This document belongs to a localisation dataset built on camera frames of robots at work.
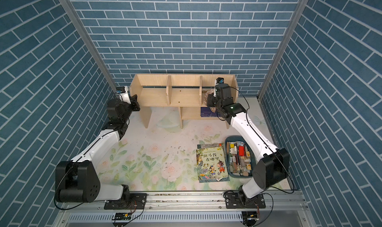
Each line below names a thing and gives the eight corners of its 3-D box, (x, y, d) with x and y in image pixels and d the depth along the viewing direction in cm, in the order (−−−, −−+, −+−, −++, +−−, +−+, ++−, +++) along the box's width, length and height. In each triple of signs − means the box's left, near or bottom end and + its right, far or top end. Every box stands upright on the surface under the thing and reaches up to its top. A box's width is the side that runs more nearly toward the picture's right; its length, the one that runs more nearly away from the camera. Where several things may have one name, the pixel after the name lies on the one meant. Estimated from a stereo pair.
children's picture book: (195, 182, 82) (195, 181, 80) (196, 144, 96) (196, 143, 95) (229, 182, 82) (229, 181, 80) (224, 145, 97) (225, 143, 95)
